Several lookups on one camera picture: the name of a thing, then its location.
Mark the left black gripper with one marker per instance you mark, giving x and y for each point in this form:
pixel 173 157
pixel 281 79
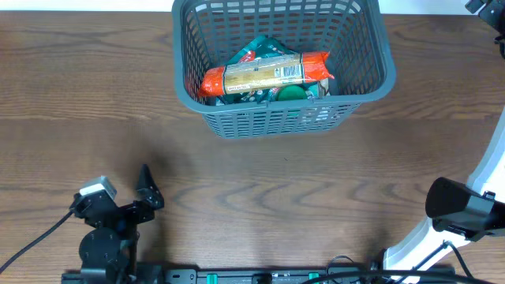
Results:
pixel 129 211

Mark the green lidded jar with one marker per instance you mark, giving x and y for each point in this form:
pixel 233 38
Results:
pixel 292 92

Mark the green coffee mix bag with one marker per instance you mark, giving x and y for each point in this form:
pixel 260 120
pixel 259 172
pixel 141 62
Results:
pixel 260 47

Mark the red and gold pasta packet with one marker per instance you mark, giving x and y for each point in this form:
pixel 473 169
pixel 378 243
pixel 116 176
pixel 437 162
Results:
pixel 264 73

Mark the white brown snack bag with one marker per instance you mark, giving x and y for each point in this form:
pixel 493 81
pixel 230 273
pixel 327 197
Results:
pixel 323 88

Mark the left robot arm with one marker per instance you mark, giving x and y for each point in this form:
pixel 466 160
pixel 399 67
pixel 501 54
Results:
pixel 109 252

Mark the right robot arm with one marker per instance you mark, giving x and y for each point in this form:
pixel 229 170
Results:
pixel 456 215

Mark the grey plastic basket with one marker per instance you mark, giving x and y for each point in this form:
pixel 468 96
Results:
pixel 208 34

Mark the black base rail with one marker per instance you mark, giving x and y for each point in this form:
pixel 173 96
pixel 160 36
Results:
pixel 191 276

